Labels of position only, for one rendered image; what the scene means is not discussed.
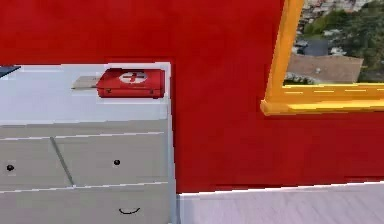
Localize red first-aid kit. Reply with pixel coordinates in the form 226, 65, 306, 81
96, 67, 166, 100

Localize flat grey card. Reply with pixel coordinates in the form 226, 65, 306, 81
70, 75, 103, 91

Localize white chest of drawers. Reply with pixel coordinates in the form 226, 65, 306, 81
0, 61, 178, 224

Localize yellow framed window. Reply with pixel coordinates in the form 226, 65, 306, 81
260, 0, 384, 117

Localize dark blue flat object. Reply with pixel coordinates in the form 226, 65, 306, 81
0, 65, 22, 80

